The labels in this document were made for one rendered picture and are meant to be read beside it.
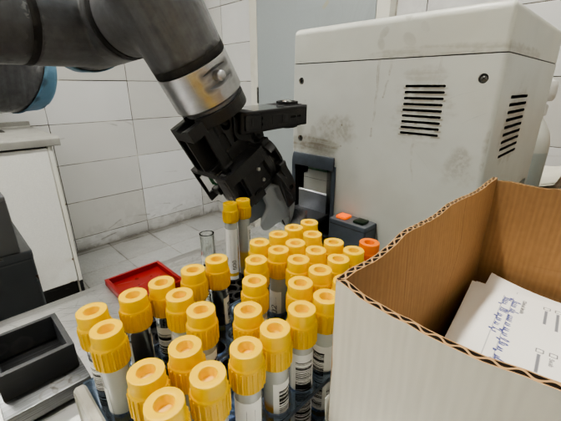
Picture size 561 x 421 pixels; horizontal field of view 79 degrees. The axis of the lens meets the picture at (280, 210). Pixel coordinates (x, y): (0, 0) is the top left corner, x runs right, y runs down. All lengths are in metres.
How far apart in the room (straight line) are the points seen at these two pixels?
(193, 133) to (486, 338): 0.30
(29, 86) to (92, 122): 1.98
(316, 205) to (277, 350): 0.38
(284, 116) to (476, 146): 0.21
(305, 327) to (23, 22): 0.32
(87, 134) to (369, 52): 2.33
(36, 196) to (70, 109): 0.81
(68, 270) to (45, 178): 0.50
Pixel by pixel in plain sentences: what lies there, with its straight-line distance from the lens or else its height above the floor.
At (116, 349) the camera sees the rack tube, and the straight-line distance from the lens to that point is 0.19.
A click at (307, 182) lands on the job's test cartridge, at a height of 0.96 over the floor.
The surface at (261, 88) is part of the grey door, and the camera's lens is 2.46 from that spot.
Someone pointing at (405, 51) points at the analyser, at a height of 1.14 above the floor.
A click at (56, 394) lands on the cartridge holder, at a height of 0.89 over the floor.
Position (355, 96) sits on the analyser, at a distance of 0.47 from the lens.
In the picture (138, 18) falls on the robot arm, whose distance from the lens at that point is 0.34.
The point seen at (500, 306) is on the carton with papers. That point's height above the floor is 0.94.
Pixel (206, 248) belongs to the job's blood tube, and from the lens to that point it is 0.30.
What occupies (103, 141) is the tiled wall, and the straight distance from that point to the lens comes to 2.68.
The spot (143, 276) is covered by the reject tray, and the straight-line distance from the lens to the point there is 0.46.
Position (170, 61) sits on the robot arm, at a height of 1.12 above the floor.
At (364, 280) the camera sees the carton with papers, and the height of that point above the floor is 1.01.
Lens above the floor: 1.10
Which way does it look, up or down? 20 degrees down
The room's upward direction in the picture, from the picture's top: straight up
